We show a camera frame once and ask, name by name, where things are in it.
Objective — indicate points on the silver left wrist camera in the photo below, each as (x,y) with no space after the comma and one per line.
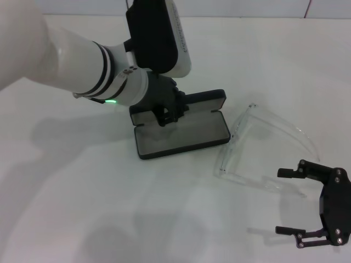
(153,41)

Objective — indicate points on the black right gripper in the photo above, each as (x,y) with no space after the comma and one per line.
(337,208)

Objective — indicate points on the black glasses case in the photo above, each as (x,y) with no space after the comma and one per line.
(192,137)

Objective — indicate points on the clear white glasses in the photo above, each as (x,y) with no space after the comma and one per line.
(235,128)

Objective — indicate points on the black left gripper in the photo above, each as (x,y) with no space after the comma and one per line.
(160,90)

